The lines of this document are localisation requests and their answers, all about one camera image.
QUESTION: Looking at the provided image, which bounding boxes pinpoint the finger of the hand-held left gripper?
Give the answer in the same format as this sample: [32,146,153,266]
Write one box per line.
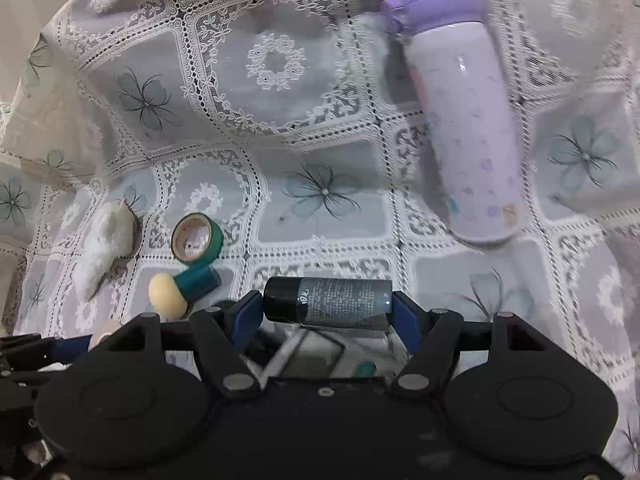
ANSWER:
[0,334,95,376]

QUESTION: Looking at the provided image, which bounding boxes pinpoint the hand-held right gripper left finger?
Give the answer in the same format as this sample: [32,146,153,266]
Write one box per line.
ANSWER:
[109,291,264,399]

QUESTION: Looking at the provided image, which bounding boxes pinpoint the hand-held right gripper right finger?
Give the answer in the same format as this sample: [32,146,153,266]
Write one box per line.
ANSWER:
[391,291,547,397]

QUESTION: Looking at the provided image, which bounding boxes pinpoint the dark labelled bottle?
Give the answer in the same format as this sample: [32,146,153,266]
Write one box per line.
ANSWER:
[262,276,394,332]

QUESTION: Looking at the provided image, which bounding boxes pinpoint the green tape roll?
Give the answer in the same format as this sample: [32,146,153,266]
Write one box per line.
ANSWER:
[171,212,224,266]

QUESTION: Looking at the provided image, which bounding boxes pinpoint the cream sponge with teal handle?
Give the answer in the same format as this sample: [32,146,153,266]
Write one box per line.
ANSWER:
[148,262,221,321]

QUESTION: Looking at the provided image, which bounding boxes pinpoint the white plush toy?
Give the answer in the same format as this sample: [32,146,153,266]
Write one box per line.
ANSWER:
[74,199,140,301]

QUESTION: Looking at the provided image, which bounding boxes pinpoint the grey desk calculator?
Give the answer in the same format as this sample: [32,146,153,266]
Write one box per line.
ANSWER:
[242,327,416,381]

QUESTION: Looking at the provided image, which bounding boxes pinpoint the purple flask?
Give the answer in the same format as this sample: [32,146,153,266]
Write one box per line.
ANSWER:
[380,0,523,246]

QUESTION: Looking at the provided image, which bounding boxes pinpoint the white floral lace cloth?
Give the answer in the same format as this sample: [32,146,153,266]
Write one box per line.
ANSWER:
[0,0,640,476]

